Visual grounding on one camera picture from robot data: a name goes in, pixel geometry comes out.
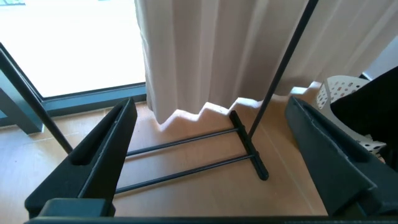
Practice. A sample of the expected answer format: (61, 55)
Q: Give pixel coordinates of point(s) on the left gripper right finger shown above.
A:
(335, 180)

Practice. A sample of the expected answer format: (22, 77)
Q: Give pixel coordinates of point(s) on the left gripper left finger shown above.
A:
(62, 186)

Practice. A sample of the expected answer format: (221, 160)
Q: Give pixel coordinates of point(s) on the black clothes rack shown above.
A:
(245, 137)

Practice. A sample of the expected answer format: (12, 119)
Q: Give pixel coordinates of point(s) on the beige curtain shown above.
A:
(202, 46)

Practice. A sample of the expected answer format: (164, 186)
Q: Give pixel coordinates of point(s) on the white laundry basket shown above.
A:
(329, 109)

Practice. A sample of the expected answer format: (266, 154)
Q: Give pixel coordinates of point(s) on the black knitted garment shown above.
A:
(367, 109)

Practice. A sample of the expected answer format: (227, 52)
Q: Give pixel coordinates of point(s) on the window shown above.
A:
(93, 95)

